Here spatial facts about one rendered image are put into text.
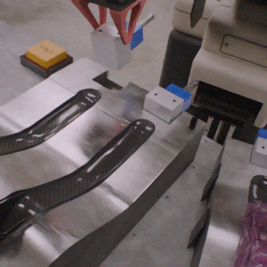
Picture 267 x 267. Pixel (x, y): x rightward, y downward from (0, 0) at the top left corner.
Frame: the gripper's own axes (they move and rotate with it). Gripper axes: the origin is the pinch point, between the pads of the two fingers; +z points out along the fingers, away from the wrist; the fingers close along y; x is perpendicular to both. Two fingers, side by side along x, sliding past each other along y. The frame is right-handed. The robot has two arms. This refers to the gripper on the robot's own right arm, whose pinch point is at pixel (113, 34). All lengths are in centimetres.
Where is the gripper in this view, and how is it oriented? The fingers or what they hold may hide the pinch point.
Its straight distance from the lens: 59.8
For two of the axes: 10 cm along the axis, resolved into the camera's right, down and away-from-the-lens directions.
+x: 6.0, -6.2, 5.1
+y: 8.0, 4.0, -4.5
